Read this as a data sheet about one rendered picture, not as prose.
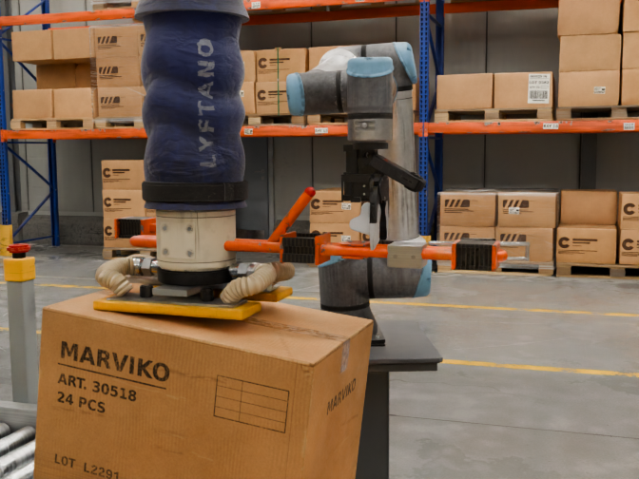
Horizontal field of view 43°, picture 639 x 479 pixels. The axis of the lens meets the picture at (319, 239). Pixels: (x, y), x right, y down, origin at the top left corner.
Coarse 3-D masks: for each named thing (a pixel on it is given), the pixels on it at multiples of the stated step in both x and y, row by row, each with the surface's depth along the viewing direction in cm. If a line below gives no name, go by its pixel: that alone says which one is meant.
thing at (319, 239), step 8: (296, 232) 170; (328, 232) 168; (280, 240) 163; (288, 240) 162; (296, 240) 161; (304, 240) 161; (312, 240) 160; (320, 240) 162; (328, 240) 167; (280, 248) 164; (288, 248) 163; (296, 248) 162; (304, 248) 162; (312, 248) 161; (280, 256) 164; (288, 256) 162; (296, 256) 162; (304, 256) 161; (312, 256) 161; (320, 256) 162; (328, 256) 167
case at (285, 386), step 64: (64, 320) 163; (128, 320) 161; (192, 320) 166; (256, 320) 171; (320, 320) 177; (64, 384) 165; (128, 384) 160; (192, 384) 155; (256, 384) 150; (320, 384) 151; (64, 448) 167; (128, 448) 161; (192, 448) 156; (256, 448) 151; (320, 448) 158
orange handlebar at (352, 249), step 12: (132, 240) 175; (144, 240) 174; (156, 240) 173; (228, 240) 169; (240, 240) 172; (252, 240) 171; (264, 240) 170; (348, 240) 163; (360, 240) 165; (264, 252) 166; (276, 252) 165; (324, 252) 162; (336, 252) 161; (348, 252) 160; (360, 252) 159; (372, 252) 159; (384, 252) 158; (432, 252) 155; (444, 252) 154; (504, 252) 152
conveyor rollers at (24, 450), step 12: (0, 432) 227; (24, 432) 224; (0, 444) 215; (12, 444) 218; (24, 444) 222; (0, 456) 213; (12, 456) 206; (24, 456) 209; (0, 468) 201; (12, 468) 204; (24, 468) 198
